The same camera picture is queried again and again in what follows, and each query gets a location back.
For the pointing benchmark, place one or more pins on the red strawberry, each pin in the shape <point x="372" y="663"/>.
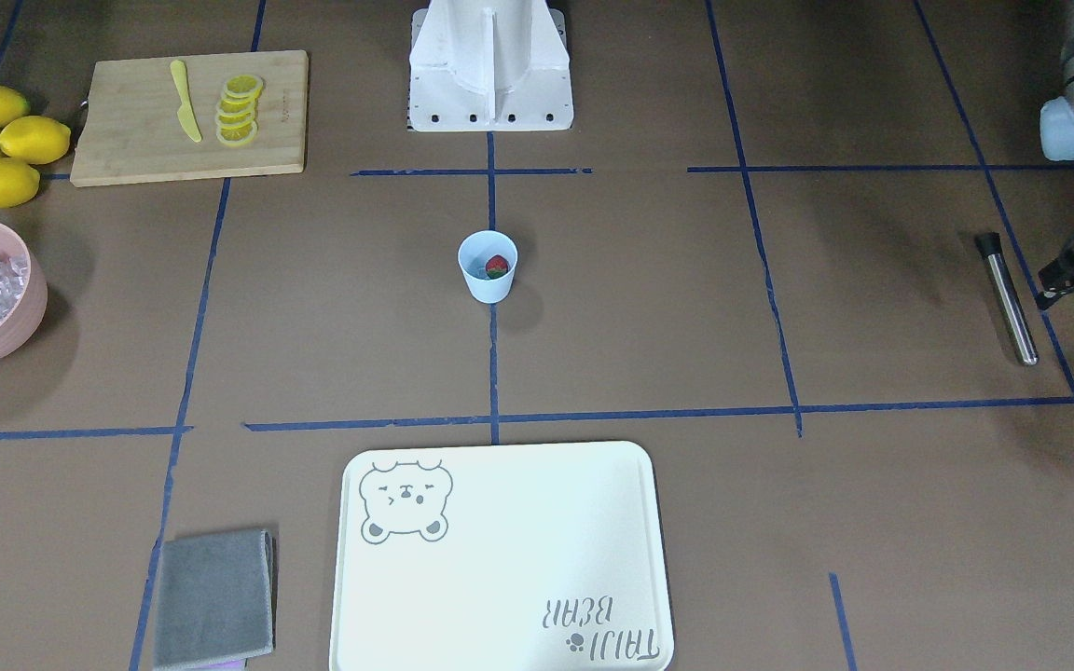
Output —
<point x="498" y="266"/>

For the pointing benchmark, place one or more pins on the clear ice cube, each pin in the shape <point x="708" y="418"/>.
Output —
<point x="477" y="272"/>

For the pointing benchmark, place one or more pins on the metal muddler stick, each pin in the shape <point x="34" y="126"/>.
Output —
<point x="990" y="249"/>

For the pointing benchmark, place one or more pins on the light blue plastic cup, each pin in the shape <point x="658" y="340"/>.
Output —
<point x="475" y="250"/>

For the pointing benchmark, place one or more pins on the cream bear tray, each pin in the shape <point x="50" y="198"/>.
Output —
<point x="501" y="557"/>

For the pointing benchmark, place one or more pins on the lemon slices row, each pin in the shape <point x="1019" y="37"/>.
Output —
<point x="235" y="114"/>

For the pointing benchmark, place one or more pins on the grey folded cloth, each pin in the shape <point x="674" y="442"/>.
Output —
<point x="215" y="601"/>

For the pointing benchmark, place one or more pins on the yellow plastic knife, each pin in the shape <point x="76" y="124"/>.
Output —
<point x="185" y="113"/>

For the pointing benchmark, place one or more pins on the wooden cutting board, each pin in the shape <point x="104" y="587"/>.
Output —
<point x="132" y="136"/>

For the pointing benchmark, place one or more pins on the yellow lemon front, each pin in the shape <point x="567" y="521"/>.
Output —
<point x="19" y="182"/>

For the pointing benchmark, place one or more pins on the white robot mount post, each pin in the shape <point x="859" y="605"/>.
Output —
<point x="480" y="66"/>

